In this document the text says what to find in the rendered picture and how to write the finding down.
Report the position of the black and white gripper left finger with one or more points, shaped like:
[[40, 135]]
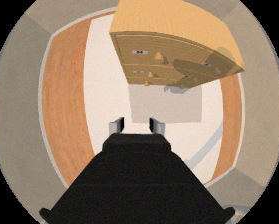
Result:
[[116, 126]]

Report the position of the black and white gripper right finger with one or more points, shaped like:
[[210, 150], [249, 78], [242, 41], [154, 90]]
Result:
[[156, 127]]

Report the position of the small tan wooden chest of drawers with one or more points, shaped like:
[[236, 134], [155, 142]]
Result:
[[176, 19]]

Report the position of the brown wooden drawer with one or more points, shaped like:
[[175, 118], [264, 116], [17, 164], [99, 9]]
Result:
[[146, 81], [150, 71], [213, 64], [188, 75], [183, 84], [156, 49]]

